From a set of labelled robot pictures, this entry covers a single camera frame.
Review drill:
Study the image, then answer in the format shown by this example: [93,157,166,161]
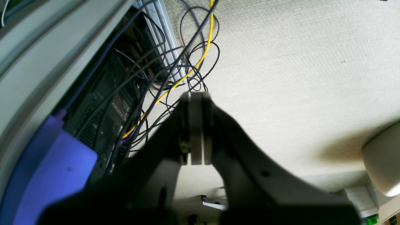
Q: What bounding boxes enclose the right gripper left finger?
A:
[37,93,189,225]

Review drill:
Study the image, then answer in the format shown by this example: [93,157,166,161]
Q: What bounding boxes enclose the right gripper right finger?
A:
[202,93,361,225]

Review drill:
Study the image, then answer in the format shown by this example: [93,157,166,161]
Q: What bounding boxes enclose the purple plastic cover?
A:
[1,109,97,225]

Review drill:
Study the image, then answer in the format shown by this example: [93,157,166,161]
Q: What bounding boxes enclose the black computer tower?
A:
[61,7,166,184]

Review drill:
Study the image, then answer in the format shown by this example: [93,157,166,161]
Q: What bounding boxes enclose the yellow cable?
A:
[122,0,215,139]

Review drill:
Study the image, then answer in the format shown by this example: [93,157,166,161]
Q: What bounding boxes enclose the tangled black cables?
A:
[106,0,220,157]

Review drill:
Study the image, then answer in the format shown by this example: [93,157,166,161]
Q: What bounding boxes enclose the aluminium frame rail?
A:
[132,0,181,71]

